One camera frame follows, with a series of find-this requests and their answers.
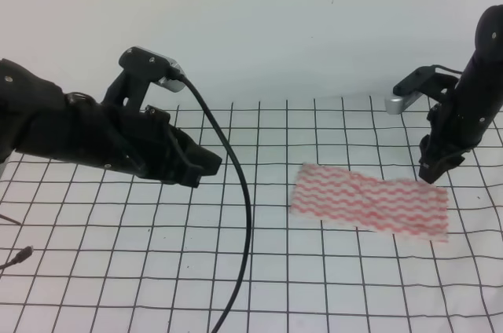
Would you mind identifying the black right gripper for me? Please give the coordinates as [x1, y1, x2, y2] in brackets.
[419, 104, 478, 183]

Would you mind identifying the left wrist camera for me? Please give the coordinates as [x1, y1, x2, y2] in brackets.
[102, 46, 185, 112]

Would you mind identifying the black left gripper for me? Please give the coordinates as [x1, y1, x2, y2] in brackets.
[58, 93, 222, 187]

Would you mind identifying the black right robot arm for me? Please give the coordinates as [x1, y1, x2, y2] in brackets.
[419, 5, 502, 184]

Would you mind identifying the thin loose black cable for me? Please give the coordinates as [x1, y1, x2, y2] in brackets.
[0, 245, 35, 270]

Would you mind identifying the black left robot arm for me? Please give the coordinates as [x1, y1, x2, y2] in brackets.
[1, 59, 222, 188]

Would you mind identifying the black left camera cable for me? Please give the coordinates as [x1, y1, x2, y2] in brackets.
[172, 73, 252, 333]

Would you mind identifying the pink wavy striped towel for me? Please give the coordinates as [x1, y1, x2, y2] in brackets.
[289, 163, 449, 243]

